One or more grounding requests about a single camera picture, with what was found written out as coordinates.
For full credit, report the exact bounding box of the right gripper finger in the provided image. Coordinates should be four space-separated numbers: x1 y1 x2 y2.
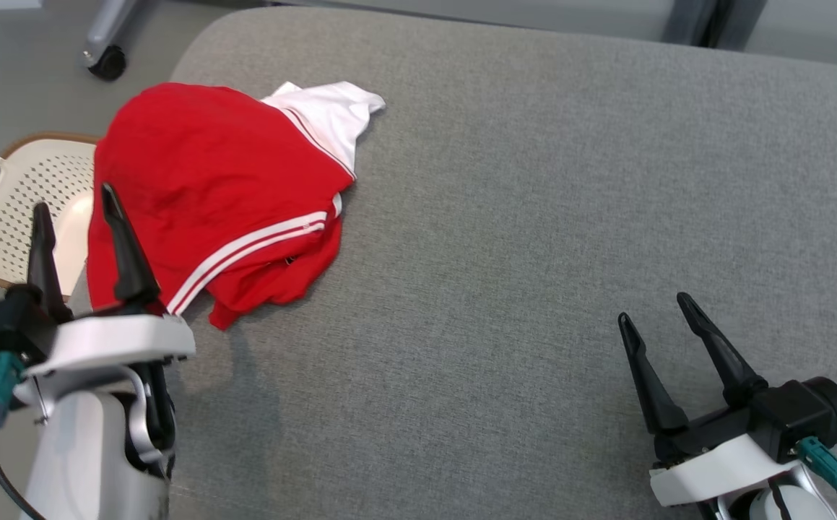
617 311 690 435
676 292 770 407

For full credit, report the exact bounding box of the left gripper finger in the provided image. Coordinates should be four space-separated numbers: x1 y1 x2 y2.
26 201 74 324
101 183 168 316

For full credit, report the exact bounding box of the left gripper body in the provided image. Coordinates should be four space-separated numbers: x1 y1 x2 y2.
13 314 196 472

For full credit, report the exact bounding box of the cream perforated laundry basket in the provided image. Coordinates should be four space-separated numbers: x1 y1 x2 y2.
0 132 101 300

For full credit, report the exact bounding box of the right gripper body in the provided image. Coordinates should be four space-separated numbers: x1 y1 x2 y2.
649 403 812 508

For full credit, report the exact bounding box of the grey post with black caster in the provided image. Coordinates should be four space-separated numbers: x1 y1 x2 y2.
84 0 160 82

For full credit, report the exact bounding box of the red jersey with white trim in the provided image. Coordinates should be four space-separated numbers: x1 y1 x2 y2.
86 82 344 319

